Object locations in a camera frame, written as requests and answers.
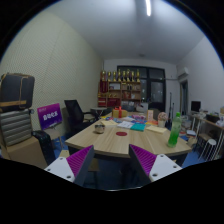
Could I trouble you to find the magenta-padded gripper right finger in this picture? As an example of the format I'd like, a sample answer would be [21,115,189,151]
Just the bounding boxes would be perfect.
[128,143,183,186]

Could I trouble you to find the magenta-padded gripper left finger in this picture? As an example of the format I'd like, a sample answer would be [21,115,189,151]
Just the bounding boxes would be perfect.
[44,144,95,187]

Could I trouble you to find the green drink bottle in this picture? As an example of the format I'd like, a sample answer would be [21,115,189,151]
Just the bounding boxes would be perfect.
[167,111,183,149]

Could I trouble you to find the black hard suitcase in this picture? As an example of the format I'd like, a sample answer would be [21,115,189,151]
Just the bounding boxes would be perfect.
[32,129,57,167]

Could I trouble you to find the brown cardboard box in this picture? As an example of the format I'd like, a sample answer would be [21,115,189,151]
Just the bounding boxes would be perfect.
[1,135,48,170]

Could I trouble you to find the pale yellow book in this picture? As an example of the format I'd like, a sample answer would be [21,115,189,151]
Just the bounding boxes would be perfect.
[99,119,118,127]
[145,125,168,135]

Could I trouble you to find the teal book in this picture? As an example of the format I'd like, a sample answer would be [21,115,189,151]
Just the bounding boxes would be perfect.
[129,122,147,132]

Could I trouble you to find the pink flowers in white pot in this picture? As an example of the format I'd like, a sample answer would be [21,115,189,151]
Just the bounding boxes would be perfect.
[157,111,169,129]

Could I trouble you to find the white round stool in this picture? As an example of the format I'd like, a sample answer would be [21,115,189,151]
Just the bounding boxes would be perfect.
[202,138,218,161]

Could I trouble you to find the purple sign board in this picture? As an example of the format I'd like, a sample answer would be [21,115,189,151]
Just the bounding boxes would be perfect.
[36,102,63,131]

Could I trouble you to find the orange upright carton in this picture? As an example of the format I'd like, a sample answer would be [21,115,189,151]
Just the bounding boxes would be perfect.
[146,109,155,122]

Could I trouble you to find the pink flat box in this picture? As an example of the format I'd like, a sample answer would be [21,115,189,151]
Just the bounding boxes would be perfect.
[132,114,147,121]

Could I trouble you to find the small metal cup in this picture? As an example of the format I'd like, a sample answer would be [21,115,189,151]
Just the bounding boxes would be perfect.
[94,123,106,135]

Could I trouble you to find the white printed book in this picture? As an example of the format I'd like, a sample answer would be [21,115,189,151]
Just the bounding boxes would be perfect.
[117,120,135,130]

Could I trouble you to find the black office chair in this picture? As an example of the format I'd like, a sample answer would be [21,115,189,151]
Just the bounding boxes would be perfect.
[63,99,98,134]

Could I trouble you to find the silver ribbed suitcase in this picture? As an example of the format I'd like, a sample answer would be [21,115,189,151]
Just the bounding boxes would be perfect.
[0,109,34,148]

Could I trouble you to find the wooden side desk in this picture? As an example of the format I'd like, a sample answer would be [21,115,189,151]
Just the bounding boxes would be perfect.
[191,113,224,158]

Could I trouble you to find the black computer monitor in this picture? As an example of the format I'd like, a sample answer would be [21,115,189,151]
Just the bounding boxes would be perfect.
[190,100,202,114]

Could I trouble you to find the yellow gift box red ribbon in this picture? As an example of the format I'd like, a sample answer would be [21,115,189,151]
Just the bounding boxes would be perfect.
[111,106,129,119]

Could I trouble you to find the small round white table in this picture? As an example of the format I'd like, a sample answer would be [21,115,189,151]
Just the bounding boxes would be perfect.
[89,106,108,119]

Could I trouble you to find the wooden shelf unit with trophies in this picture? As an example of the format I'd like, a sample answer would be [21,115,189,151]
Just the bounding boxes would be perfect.
[97,68,142,108]

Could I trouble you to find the ceiling tube light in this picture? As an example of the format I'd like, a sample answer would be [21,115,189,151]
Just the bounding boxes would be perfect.
[144,0,152,18]

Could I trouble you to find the dark suitcase with tan straps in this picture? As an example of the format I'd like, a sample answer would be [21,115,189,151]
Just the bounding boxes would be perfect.
[0,72,36,113]

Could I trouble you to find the white wall air conditioner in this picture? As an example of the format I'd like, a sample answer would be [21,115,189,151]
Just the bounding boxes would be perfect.
[176,67,190,81]

